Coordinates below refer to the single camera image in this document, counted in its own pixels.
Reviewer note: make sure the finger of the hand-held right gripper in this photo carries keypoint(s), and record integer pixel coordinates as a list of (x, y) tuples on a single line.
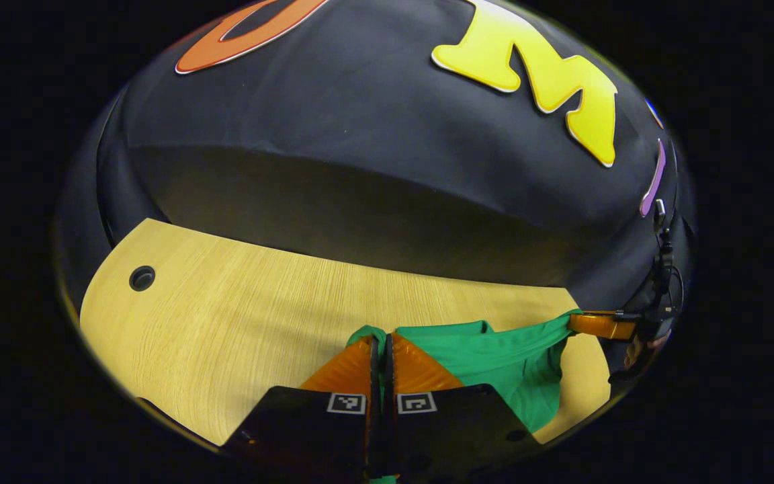
[(602, 326)]

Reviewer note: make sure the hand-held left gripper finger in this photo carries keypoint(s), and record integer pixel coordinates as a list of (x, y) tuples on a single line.
[(374, 383), (391, 383)]

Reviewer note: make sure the green T-shirt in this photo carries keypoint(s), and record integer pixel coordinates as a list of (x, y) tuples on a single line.
[(494, 356)]

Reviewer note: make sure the black backdrop cloth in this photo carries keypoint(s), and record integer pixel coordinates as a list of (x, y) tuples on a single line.
[(360, 168)]

